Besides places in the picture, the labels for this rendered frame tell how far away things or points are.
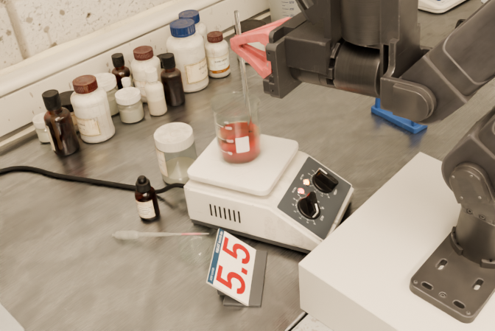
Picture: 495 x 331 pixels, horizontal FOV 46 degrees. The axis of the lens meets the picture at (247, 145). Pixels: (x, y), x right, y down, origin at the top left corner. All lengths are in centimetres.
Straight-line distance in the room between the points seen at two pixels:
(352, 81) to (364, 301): 23
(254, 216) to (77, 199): 30
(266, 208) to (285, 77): 18
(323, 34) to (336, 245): 23
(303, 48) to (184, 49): 50
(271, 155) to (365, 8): 29
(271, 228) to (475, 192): 28
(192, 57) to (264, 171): 41
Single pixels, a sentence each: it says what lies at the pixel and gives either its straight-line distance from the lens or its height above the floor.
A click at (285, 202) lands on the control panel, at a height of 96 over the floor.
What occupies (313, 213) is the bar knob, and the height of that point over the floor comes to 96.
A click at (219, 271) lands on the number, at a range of 71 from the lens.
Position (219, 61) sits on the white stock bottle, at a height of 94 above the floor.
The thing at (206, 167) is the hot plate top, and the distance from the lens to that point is 78.
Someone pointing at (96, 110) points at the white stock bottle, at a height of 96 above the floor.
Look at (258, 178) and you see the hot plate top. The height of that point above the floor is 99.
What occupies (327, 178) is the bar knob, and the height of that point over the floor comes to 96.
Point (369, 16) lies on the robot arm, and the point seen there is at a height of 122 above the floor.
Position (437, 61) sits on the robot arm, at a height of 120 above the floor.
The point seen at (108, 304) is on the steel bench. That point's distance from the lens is 75.
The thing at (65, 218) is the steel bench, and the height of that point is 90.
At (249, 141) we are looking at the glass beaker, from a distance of 75.
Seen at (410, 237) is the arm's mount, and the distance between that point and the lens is 69.
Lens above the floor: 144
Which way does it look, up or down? 34 degrees down
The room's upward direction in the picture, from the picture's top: 5 degrees counter-clockwise
